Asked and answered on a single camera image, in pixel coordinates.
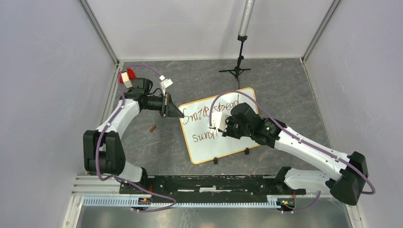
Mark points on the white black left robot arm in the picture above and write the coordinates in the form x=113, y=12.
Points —
x=103, y=150

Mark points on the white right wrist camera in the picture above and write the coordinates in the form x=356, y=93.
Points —
x=217, y=121

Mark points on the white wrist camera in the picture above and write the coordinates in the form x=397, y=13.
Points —
x=164, y=83
x=217, y=121

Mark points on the black tripod camera stand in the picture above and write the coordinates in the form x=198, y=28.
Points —
x=242, y=37

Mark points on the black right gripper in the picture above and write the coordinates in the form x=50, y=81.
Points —
x=228, y=120

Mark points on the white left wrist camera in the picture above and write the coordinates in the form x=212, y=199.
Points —
x=164, y=83

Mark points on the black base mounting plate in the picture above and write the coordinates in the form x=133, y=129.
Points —
x=215, y=188

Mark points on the red marker cap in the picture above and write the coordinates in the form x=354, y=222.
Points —
x=153, y=128

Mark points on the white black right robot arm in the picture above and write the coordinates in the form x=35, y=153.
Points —
x=342, y=175

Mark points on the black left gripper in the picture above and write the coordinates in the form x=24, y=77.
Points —
x=168, y=109

